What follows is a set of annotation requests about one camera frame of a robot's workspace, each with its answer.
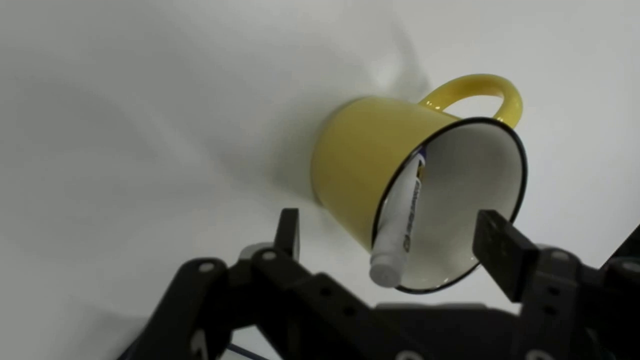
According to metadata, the yellow enamel mug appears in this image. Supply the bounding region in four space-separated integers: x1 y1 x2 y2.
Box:
310 75 528 295

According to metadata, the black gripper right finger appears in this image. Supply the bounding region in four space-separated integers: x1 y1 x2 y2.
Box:
471 210 540 302

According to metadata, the white marker pen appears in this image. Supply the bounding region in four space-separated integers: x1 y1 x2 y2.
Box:
370 155 424 289

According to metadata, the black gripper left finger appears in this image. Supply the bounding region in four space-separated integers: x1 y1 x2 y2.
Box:
273 209 300 260

